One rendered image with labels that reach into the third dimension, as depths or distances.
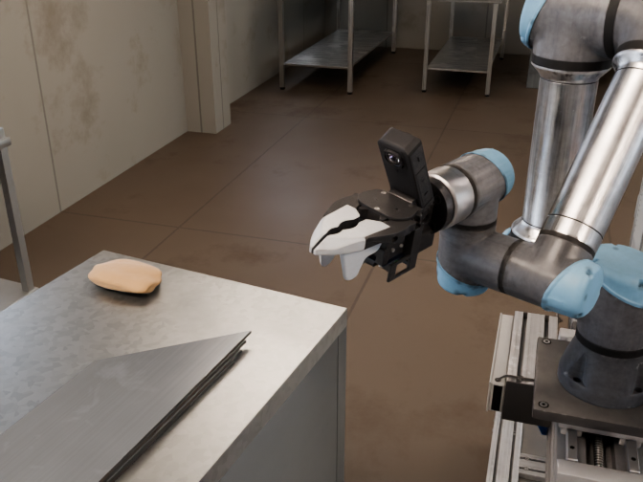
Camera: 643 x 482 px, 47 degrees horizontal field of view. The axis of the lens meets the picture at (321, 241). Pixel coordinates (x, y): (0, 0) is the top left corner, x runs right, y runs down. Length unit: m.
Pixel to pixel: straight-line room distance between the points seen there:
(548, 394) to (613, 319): 0.17
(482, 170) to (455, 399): 2.07
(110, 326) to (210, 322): 0.19
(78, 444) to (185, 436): 0.15
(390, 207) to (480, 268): 0.20
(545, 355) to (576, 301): 0.45
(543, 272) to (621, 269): 0.28
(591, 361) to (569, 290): 0.34
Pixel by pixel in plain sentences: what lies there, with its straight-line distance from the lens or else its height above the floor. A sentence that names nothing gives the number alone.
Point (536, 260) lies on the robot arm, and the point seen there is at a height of 1.37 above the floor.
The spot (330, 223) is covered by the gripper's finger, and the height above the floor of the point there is 1.46.
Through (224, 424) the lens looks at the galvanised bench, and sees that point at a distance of 1.17.
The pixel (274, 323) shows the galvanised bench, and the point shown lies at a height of 1.05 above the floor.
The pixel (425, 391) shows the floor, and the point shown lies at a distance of 2.99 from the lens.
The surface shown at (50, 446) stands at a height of 1.07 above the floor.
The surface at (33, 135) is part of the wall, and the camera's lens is 4.52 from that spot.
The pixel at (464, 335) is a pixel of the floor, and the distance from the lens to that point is 3.36.
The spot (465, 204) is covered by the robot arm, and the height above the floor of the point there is 1.44.
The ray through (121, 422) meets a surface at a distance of 1.17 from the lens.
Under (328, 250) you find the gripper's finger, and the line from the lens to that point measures 0.76.
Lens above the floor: 1.79
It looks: 26 degrees down
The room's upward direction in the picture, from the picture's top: straight up
